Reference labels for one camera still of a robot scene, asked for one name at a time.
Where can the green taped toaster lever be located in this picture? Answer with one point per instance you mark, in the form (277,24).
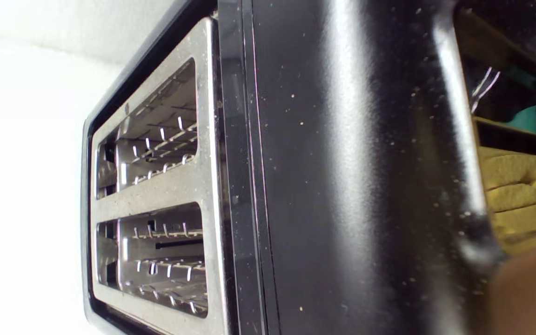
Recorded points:
(526,122)

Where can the black two-slot toaster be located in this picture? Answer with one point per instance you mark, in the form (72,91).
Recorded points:
(342,186)

